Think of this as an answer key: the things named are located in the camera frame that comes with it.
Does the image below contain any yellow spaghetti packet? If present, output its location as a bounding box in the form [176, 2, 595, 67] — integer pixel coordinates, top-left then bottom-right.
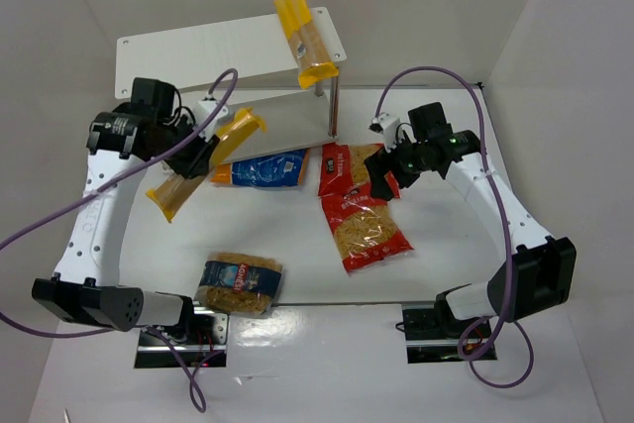
[273, 0, 339, 89]
[146, 108, 266, 223]

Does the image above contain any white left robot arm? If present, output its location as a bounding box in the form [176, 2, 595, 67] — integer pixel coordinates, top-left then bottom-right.
[32, 78, 230, 332]

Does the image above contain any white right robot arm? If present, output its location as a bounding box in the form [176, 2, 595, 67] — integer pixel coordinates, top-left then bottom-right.
[365, 102, 577, 328]

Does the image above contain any blue and orange pasta bag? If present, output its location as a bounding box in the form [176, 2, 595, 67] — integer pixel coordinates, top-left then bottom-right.
[209, 148, 310, 188]

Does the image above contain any white two-tier shelf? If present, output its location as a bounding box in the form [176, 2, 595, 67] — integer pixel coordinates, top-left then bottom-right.
[114, 14, 339, 161]

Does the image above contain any yellow spaghetti packet on shelf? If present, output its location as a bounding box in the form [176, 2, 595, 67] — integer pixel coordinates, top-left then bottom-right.
[273, 0, 339, 89]

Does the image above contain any blue Agnesi pasta bag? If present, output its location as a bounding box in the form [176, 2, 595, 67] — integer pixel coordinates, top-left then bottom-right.
[194, 252, 283, 317]

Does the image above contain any red macaroni bag rear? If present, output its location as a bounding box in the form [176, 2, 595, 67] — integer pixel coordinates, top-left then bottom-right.
[318, 143, 382, 201]

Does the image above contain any red macaroni bag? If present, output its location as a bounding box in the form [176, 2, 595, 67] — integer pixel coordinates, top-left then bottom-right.
[321, 183, 413, 273]
[318, 143, 382, 201]

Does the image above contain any red macaroni bag front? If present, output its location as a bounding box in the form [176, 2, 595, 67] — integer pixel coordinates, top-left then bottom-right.
[321, 183, 413, 273]

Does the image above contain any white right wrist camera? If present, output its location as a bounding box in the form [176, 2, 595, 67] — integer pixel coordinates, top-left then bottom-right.
[370, 113, 404, 153]

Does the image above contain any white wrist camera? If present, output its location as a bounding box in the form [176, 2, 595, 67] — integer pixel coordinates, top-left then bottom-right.
[191, 97, 230, 141]
[370, 113, 404, 153]

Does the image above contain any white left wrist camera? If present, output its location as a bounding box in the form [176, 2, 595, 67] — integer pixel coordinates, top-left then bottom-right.
[191, 97, 230, 141]

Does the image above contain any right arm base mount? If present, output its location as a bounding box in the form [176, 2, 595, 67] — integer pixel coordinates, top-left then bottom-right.
[394, 302, 473, 365]

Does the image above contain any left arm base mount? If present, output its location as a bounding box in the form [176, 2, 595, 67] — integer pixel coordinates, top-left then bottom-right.
[134, 307, 229, 370]

